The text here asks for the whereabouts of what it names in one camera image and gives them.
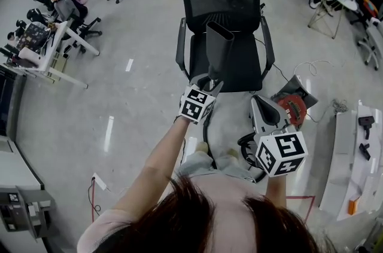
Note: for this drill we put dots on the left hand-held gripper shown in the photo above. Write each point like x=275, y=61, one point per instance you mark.
x=194, y=108

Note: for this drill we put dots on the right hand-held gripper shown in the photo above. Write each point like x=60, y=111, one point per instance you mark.
x=284, y=153

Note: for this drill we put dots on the black vacuum nozzle attachment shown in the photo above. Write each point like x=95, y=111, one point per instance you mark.
x=218, y=48

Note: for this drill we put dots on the person's right forearm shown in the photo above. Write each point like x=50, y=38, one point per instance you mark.
x=275, y=189

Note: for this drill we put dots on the person's left forearm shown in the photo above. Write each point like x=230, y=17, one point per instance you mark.
x=158, y=156

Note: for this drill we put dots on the black mesh office chair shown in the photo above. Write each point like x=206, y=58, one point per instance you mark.
x=242, y=66

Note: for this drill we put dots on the person's beige right shoe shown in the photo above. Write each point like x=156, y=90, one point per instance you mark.
x=232, y=153

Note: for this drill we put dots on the person's beige shoe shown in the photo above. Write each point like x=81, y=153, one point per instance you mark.
x=202, y=147
x=232, y=153

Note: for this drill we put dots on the white power strip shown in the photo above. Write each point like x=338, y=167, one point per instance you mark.
x=100, y=182
x=308, y=85

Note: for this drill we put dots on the person's beige left shoe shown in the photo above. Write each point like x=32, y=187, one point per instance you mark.
x=202, y=147

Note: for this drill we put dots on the white low bench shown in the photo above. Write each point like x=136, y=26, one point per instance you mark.
x=344, y=132

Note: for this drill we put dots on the person's grey jeans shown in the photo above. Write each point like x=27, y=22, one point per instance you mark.
x=197, y=163

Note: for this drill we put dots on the person's pink shirt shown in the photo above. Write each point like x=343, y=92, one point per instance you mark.
x=221, y=195

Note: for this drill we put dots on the black brush attachment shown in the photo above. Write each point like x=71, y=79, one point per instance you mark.
x=366, y=119

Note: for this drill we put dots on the small black crevice attachment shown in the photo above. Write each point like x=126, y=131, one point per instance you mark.
x=365, y=151

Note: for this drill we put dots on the orange box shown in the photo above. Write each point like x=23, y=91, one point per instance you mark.
x=353, y=207

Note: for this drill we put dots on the white office chair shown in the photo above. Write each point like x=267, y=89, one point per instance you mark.
x=374, y=39

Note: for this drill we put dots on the orange and blue bag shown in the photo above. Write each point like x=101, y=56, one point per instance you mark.
x=369, y=6

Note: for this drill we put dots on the white desk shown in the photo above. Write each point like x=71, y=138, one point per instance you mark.
x=60, y=33

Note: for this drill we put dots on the dark patterned laptop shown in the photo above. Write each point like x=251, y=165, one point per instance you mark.
x=36, y=36

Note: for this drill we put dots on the white rounded appliance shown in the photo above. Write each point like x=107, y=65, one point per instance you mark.
x=30, y=57

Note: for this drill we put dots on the grey curved counter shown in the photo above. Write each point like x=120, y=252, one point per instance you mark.
x=12, y=162

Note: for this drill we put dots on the grey cabinet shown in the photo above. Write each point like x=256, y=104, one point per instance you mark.
x=27, y=210

